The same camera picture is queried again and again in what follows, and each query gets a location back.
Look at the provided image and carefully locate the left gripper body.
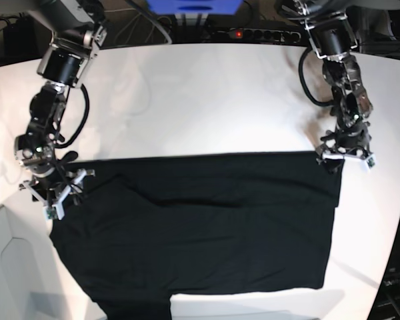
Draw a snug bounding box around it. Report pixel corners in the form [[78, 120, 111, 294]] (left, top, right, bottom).
[[316, 128, 373, 163]]

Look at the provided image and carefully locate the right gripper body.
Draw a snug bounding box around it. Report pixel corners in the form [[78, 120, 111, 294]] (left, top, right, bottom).
[[19, 156, 95, 207]]

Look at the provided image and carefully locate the black T-shirt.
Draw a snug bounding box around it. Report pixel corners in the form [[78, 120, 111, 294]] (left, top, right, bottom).
[[50, 152, 343, 319]]

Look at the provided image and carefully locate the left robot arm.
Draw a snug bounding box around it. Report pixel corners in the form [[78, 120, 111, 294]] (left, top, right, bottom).
[[286, 1, 376, 172]]

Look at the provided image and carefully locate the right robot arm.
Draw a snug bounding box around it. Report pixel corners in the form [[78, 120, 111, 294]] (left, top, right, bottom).
[[14, 1, 107, 219]]

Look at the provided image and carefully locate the black power strip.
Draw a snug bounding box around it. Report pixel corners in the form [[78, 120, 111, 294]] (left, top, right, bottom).
[[211, 29, 302, 45]]

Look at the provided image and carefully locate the blue plastic box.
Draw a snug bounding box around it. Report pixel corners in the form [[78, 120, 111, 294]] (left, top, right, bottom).
[[147, 0, 243, 15]]

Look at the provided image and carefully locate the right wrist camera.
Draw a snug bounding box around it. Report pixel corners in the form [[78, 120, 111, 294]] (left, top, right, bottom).
[[43, 203, 65, 220]]

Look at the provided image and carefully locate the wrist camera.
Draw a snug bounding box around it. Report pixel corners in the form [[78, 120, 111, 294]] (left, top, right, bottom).
[[43, 203, 65, 220], [363, 153, 376, 172]]

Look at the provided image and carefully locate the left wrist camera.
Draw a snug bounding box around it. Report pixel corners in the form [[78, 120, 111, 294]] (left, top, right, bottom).
[[363, 153, 376, 172]]

